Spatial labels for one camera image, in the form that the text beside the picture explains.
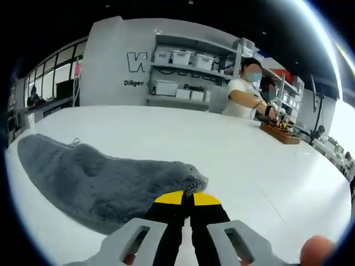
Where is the black tripod stand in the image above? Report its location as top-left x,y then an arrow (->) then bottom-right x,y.
310,74 -> 327,145

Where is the person's right hand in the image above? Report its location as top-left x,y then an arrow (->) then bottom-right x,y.
300,235 -> 338,265

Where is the grey towel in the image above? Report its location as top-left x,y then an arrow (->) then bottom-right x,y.
17,134 -> 209,235

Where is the black monitor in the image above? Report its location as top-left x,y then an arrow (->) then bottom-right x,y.
55,80 -> 76,98

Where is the grey board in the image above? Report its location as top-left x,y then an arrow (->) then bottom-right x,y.
207,93 -> 227,114

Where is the grey reception counter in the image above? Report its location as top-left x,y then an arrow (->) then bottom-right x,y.
21,96 -> 81,125

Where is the white stand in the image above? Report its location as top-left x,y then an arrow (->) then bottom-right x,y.
72,59 -> 84,108

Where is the brown wooden box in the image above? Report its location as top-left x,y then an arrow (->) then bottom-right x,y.
260,121 -> 302,145

